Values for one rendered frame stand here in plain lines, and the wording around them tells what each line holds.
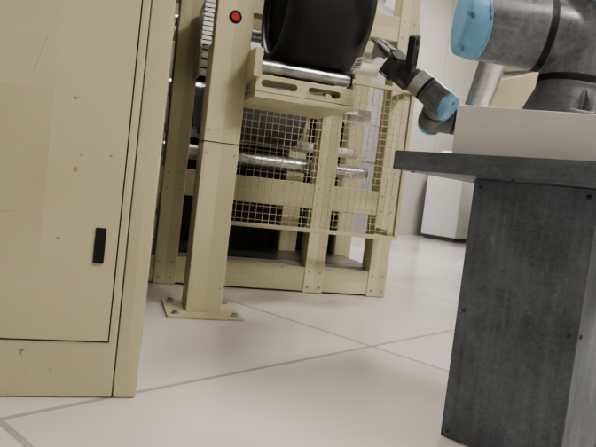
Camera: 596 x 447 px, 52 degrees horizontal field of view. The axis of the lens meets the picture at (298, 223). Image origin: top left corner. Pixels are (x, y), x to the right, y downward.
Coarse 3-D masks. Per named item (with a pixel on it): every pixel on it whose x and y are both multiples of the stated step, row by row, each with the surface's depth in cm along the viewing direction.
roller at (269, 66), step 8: (264, 64) 210; (272, 64) 210; (280, 64) 212; (288, 64) 213; (264, 72) 212; (272, 72) 212; (280, 72) 212; (288, 72) 212; (296, 72) 213; (304, 72) 214; (312, 72) 215; (320, 72) 216; (328, 72) 217; (312, 80) 217; (320, 80) 217; (328, 80) 217; (336, 80) 218; (344, 80) 218; (352, 80) 220
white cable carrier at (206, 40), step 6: (210, 0) 211; (204, 6) 213; (210, 6) 211; (204, 12) 211; (210, 12) 214; (204, 18) 211; (210, 18) 211; (204, 24) 211; (210, 24) 212; (204, 30) 213; (210, 30) 212; (204, 36) 211; (210, 36) 212; (204, 42) 211; (210, 42) 212
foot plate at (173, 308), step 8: (168, 304) 225; (176, 304) 226; (224, 304) 236; (168, 312) 212; (176, 312) 212; (184, 312) 215; (192, 312) 216; (200, 312) 218; (208, 312) 219; (224, 312) 222; (232, 312) 219; (232, 320) 216; (240, 320) 216
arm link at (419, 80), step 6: (420, 72) 203; (426, 72) 204; (414, 78) 203; (420, 78) 203; (426, 78) 202; (414, 84) 203; (420, 84) 202; (408, 90) 207; (414, 90) 204; (414, 96) 206
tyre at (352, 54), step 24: (264, 0) 243; (288, 0) 252; (312, 0) 201; (336, 0) 202; (360, 0) 204; (264, 24) 244; (288, 24) 207; (312, 24) 204; (336, 24) 205; (360, 24) 207; (264, 48) 237; (288, 48) 211; (312, 48) 209; (336, 48) 211; (360, 48) 214; (336, 72) 220
